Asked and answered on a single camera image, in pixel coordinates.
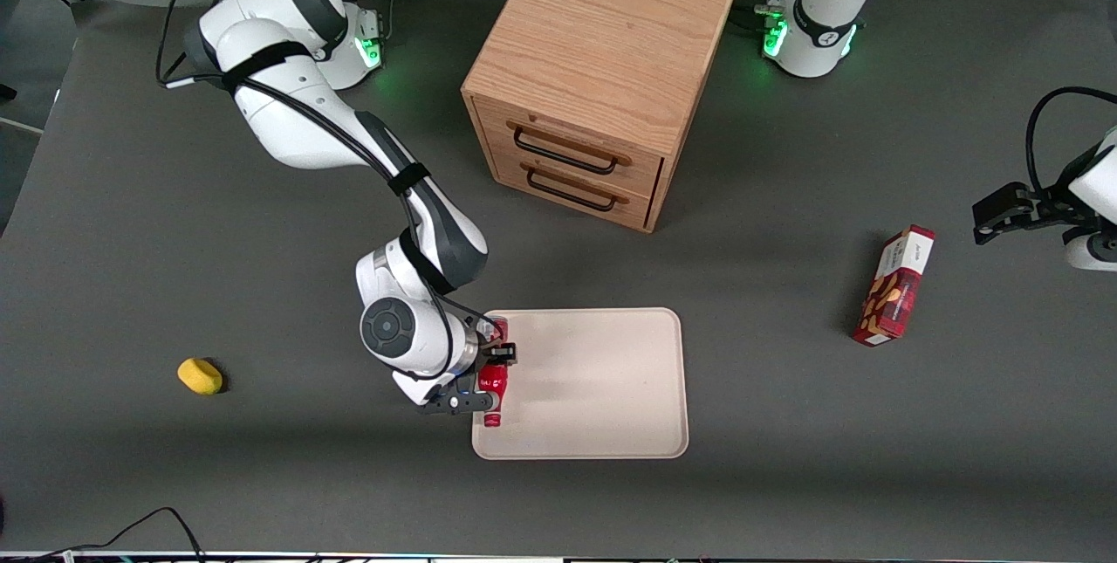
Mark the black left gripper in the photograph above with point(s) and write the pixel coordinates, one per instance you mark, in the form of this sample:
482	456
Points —
1044	205

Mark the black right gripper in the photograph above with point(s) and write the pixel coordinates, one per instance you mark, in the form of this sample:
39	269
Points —
494	352

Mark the red ketchup bottle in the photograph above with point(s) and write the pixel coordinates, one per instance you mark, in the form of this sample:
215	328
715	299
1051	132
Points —
494	381

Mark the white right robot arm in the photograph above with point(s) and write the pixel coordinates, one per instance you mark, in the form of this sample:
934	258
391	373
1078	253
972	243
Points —
288	109

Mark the beige rectangular tray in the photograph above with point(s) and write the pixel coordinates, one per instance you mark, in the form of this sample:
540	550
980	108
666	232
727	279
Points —
593	384

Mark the red snack box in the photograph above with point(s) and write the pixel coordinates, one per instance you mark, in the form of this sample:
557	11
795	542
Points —
894	288

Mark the wooden drawer front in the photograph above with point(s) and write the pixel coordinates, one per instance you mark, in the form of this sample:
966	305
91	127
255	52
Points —
572	196
558	137

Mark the yellow sponge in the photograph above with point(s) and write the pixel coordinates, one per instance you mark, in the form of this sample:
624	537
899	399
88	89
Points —
200	375

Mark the wooden drawer cabinet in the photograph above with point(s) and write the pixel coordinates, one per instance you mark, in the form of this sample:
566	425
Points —
602	30

